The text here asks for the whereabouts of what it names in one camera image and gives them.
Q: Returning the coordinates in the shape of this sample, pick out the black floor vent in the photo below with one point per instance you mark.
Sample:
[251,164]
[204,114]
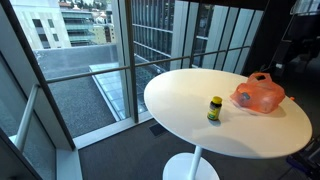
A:
[157,129]

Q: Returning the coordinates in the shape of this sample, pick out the grey metal handrail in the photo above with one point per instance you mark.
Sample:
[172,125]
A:
[86,74]

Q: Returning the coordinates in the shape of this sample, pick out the yellow cap pill bottle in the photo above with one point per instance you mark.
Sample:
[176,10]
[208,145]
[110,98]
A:
[214,108]

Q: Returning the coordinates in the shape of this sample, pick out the dark window corner post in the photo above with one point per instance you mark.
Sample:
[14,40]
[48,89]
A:
[40,80]

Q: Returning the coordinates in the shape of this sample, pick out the orange plastic bag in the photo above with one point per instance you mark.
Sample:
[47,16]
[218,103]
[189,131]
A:
[263,96]

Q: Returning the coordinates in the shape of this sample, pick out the white table pedestal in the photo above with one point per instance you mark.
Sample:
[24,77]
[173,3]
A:
[191,166]

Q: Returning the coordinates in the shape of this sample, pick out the pale metal handrail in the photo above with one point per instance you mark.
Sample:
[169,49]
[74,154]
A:
[26,116]

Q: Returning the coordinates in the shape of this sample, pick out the grey window mullion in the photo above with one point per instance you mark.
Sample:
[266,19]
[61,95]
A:
[128,66]

